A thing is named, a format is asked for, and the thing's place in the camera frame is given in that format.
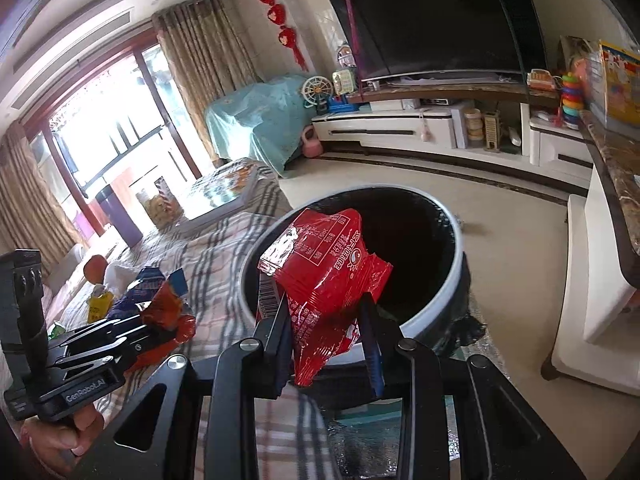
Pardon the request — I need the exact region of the red framed glass door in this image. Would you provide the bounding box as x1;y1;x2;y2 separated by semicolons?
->
29;41;202;242

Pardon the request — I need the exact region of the orange round fruit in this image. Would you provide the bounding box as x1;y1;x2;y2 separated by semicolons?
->
83;255;109;284

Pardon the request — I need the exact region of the beige patterned curtain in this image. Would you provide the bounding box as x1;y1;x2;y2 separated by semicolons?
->
151;0;262;172
0;124;87;272

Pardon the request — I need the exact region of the red orange wrapper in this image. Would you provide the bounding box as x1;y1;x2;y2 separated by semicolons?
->
125;280;198;373

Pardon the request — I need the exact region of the blue snack packet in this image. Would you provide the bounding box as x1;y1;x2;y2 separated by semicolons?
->
107;266;190;322

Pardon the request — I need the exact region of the yellow carton packet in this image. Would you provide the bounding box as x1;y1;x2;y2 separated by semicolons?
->
87;285;114;325

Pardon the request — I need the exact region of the blue toy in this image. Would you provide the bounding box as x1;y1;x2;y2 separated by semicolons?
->
327;97;362;116

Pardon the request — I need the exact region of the pale pink sofa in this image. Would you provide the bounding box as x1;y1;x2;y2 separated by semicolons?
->
41;241;87;312

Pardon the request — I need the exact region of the colourful stacking ring toy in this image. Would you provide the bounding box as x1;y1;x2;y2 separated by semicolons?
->
558;72;585;129

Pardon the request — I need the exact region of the red snack packet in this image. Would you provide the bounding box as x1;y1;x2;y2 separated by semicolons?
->
257;207;394;387

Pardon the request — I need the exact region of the ferris wheel toy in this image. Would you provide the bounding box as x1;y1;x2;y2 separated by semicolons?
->
301;75;334;112

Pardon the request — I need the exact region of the pink kettlebell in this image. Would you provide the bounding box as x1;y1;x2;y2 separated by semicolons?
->
301;126;325;160

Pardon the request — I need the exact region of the colourful toy box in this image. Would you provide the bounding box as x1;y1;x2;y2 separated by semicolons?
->
584;39;640;135

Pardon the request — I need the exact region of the red hanging decoration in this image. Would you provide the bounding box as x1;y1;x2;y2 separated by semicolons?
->
249;0;312;72

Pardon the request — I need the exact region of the white television cabinet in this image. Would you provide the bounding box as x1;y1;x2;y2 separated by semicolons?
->
310;82;597;192

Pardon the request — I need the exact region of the purple plastic cup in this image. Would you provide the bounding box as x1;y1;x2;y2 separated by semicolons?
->
95;185;144;247

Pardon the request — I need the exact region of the orange toy cash register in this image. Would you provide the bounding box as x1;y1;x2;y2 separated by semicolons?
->
527;67;557;93

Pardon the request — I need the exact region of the marble topped white cabinet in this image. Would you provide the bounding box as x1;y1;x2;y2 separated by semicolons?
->
541;109;640;397

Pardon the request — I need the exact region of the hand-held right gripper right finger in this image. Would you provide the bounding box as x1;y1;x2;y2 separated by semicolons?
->
360;294;587;480

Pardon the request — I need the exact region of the person's left hand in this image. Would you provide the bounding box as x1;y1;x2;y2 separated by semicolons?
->
22;402;106;476

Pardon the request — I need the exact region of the black bin with white rim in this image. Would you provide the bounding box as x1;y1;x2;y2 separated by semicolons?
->
237;185;489;401

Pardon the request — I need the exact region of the white plastic bag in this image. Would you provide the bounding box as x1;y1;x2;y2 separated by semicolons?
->
102;259;147;295

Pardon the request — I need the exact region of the wooden slatted toy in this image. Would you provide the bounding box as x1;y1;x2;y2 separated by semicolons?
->
482;110;503;154

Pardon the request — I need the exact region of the large picture book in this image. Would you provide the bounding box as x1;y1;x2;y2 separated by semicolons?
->
177;165;274;234

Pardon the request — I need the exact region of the stack of round wooden boxes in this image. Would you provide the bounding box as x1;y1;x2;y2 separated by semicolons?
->
464;107;484;144

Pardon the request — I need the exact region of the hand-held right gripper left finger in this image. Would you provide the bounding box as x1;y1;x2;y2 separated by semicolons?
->
70;295;301;480

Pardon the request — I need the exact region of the black television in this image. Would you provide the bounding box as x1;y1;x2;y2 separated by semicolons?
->
327;0;549;84

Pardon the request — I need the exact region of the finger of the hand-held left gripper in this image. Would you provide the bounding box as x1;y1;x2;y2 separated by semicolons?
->
55;327;168;377
47;316;152;350

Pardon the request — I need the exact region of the clear jar of cookies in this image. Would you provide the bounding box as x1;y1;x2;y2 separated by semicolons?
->
137;175;184;229

